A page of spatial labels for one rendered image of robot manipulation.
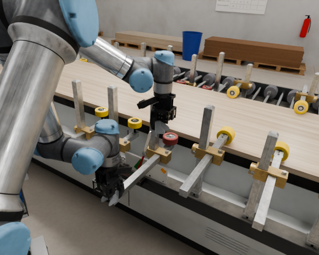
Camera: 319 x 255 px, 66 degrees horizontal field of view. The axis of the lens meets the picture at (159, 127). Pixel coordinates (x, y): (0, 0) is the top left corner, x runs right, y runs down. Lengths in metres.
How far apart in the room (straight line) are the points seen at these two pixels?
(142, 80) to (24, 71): 0.40
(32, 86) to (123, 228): 1.66
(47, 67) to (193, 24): 8.23
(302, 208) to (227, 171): 0.38
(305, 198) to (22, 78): 1.23
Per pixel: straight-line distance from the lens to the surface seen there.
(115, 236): 1.96
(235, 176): 1.36
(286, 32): 8.09
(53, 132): 0.73
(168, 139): 1.23
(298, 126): 1.66
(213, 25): 8.40
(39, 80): 0.44
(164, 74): 0.92
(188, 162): 1.43
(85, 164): 0.70
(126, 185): 1.02
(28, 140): 0.43
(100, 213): 2.11
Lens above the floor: 1.54
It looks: 28 degrees down
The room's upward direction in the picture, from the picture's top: 3 degrees clockwise
